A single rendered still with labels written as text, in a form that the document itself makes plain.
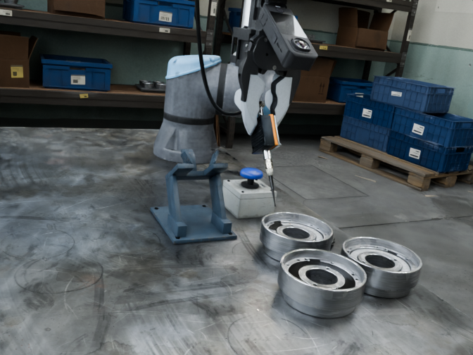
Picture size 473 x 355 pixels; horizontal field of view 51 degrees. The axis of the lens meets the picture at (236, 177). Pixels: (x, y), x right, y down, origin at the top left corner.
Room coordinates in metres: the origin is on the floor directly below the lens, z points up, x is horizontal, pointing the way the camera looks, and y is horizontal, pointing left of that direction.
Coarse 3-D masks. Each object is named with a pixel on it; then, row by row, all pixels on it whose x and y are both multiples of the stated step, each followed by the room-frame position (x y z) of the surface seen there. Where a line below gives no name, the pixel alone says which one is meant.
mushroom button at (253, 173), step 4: (244, 168) 0.81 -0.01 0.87; (248, 168) 0.81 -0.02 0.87; (252, 168) 0.82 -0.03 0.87; (240, 172) 0.81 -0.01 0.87; (244, 172) 0.80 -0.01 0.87; (248, 172) 0.80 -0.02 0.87; (252, 172) 0.80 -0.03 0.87; (256, 172) 0.80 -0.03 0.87; (260, 172) 0.81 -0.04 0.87; (244, 176) 0.79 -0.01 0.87; (248, 176) 0.79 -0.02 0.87; (252, 176) 0.79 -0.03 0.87; (256, 176) 0.79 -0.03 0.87; (260, 176) 0.80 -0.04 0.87; (248, 180) 0.81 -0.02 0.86; (252, 180) 0.81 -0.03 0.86; (248, 184) 0.81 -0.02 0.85; (252, 184) 0.81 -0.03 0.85
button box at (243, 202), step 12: (228, 180) 0.82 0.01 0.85; (240, 180) 0.83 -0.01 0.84; (228, 192) 0.80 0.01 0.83; (240, 192) 0.77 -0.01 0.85; (252, 192) 0.78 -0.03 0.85; (264, 192) 0.79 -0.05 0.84; (276, 192) 0.80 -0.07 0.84; (228, 204) 0.80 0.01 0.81; (240, 204) 0.76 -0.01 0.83; (252, 204) 0.78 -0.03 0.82; (264, 204) 0.79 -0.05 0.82; (240, 216) 0.77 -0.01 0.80; (252, 216) 0.78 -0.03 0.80
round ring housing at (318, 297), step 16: (288, 256) 0.57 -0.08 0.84; (304, 256) 0.59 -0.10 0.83; (320, 256) 0.59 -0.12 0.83; (336, 256) 0.59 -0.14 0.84; (288, 272) 0.52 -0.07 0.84; (304, 272) 0.55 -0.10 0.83; (320, 272) 0.56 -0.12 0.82; (336, 272) 0.56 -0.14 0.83; (352, 272) 0.56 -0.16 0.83; (288, 288) 0.51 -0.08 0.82; (304, 288) 0.50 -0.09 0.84; (320, 288) 0.49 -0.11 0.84; (352, 288) 0.50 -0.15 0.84; (304, 304) 0.50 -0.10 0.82; (320, 304) 0.49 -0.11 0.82; (336, 304) 0.49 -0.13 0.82; (352, 304) 0.50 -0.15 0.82
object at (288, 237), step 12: (264, 216) 0.69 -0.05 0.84; (276, 216) 0.71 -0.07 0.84; (288, 216) 0.72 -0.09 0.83; (300, 216) 0.72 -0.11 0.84; (312, 216) 0.71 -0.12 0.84; (264, 228) 0.65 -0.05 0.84; (288, 228) 0.68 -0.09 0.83; (300, 228) 0.69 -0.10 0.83; (324, 228) 0.69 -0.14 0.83; (264, 240) 0.64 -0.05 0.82; (276, 240) 0.63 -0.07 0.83; (288, 240) 0.62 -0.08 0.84; (300, 240) 0.62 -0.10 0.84; (312, 240) 0.62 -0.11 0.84; (324, 240) 0.63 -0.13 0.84; (276, 252) 0.63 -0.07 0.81
